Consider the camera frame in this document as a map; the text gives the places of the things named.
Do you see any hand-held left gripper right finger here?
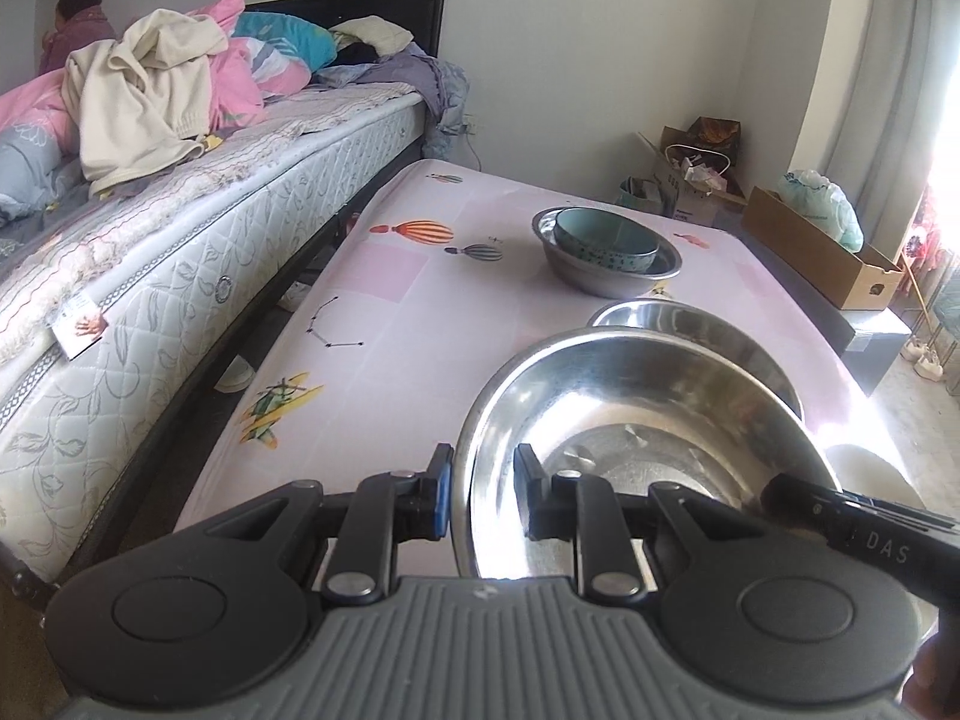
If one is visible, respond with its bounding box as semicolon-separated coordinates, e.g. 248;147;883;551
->
514;444;752;605

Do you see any long brown cardboard box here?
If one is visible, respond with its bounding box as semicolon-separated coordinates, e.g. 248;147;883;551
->
741;185;908;311

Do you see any teal quilt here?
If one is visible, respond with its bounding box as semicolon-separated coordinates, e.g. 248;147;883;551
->
235;10;339;77

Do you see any grey floral quilt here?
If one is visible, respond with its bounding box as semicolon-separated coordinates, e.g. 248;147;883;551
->
0;118;85;220

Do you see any white round object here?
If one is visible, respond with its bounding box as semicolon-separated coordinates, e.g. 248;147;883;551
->
823;443;926;512

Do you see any green-white plastic bag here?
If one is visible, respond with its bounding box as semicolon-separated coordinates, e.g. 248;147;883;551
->
778;168;866;254

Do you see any black bed frame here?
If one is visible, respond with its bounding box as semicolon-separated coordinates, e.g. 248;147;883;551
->
0;0;452;610

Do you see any purple-grey cloth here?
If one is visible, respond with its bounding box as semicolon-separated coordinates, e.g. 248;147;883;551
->
315;43;471;160

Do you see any teal ceramic bowl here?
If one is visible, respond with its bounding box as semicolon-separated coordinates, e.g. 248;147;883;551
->
553;208;662;275

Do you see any cream garment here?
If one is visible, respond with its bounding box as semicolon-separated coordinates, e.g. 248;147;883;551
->
61;9;230;200

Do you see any person's right hand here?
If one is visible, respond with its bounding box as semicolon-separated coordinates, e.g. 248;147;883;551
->
904;634;960;720

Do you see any cream pillow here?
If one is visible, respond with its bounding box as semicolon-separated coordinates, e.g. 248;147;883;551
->
328;15;415;58

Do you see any wooden stick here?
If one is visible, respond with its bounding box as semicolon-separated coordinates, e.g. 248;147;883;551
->
896;255;940;347

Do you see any dark gift bag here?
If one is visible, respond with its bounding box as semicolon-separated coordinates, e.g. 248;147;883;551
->
685;116;744;167

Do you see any green paper bag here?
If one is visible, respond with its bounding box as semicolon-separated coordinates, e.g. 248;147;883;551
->
618;175;670;216

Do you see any light grey curtain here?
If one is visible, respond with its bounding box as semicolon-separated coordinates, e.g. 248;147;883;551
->
823;0;960;205

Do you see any cardboard box of clutter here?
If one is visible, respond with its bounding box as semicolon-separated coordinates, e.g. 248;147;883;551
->
651;126;749;227

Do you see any pile of clothes and bedding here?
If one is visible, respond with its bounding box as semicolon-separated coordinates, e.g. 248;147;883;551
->
0;0;317;160

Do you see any large steel bowl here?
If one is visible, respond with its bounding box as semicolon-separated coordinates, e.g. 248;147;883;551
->
452;328;845;587

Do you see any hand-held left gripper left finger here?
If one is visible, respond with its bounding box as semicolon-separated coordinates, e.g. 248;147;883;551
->
202;444;455;610

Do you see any pink floral cloth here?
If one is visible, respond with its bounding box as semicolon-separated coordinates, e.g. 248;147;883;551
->
903;186;947;272

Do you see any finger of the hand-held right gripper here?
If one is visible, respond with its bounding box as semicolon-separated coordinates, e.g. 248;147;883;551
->
760;472;890;545

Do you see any mattress label tag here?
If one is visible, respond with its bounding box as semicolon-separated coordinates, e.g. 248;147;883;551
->
48;295;110;360

